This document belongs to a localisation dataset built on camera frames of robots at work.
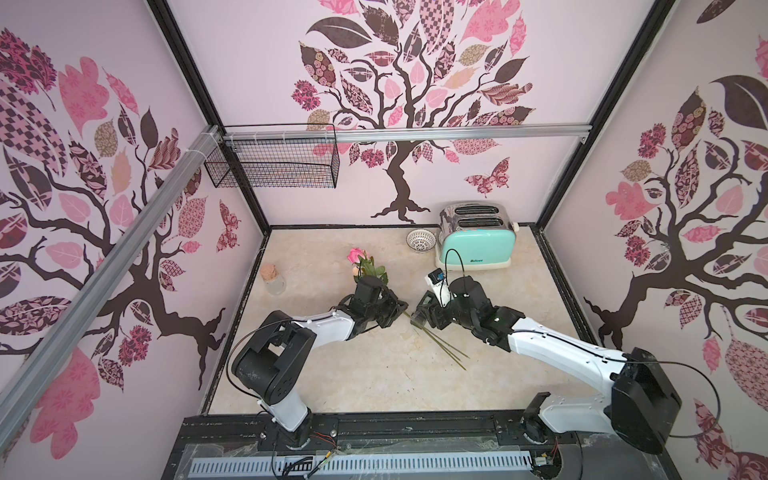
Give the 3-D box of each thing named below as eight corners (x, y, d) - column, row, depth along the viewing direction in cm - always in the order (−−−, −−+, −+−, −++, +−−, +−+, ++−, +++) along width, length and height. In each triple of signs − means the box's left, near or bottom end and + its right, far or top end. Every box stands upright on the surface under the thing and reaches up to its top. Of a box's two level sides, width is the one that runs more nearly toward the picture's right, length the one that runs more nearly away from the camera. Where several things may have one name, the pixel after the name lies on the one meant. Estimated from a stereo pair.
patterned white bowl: (406, 252, 114) (407, 243, 110) (406, 237, 119) (406, 228, 115) (435, 252, 114) (437, 243, 110) (433, 237, 119) (435, 228, 115)
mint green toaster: (437, 274, 108) (444, 239, 94) (433, 236, 121) (438, 200, 106) (508, 274, 108) (526, 238, 93) (496, 236, 121) (510, 199, 106)
